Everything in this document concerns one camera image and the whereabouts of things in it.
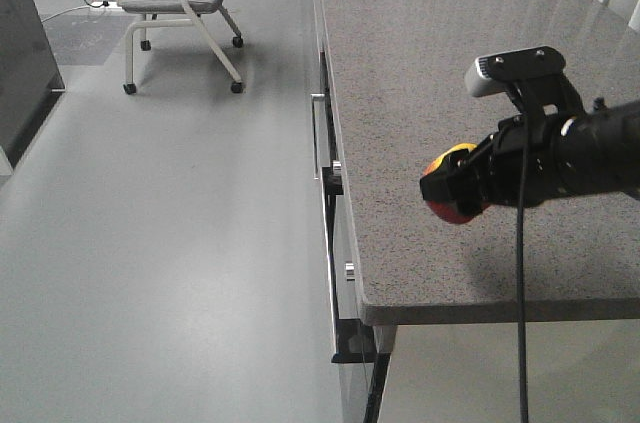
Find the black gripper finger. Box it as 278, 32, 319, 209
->
427, 168, 488, 203
442, 140, 493, 168

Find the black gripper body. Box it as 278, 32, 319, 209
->
480, 115, 575, 208

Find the red yellow apple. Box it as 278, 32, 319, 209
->
420, 143, 489, 225

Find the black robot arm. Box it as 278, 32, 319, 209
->
420, 100, 639, 224

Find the white power strip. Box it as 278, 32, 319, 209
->
88, 0, 122, 11

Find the dark grey island cabinet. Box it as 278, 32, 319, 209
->
1, 0, 65, 182

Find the black camera cable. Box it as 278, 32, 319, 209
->
514, 112, 531, 423

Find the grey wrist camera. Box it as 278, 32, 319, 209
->
464, 46, 585, 119

